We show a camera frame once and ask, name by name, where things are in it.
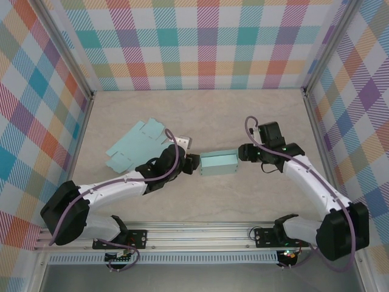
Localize light teal paper box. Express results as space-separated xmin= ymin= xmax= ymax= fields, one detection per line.
xmin=199 ymin=148 xmax=239 ymax=178
xmin=105 ymin=119 xmax=171 ymax=175

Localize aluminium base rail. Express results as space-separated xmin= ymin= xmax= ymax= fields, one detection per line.
xmin=33 ymin=221 xmax=369 ymax=253

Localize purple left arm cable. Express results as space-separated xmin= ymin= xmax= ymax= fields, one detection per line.
xmin=48 ymin=129 xmax=184 ymax=273

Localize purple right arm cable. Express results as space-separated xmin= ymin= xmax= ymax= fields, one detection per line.
xmin=244 ymin=115 xmax=358 ymax=273

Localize slotted white cable duct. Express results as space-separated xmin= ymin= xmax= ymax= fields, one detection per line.
xmin=48 ymin=254 xmax=279 ymax=265

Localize aluminium corner post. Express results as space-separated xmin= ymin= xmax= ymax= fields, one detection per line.
xmin=38 ymin=0 xmax=95 ymax=100
xmin=302 ymin=0 xmax=352 ymax=97

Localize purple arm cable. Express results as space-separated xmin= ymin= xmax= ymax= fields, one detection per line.
xmin=244 ymin=115 xmax=358 ymax=273
xmin=48 ymin=129 xmax=184 ymax=273

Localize aluminium side rail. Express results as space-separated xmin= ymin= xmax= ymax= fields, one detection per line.
xmin=53 ymin=91 xmax=95 ymax=229
xmin=303 ymin=91 xmax=348 ymax=226

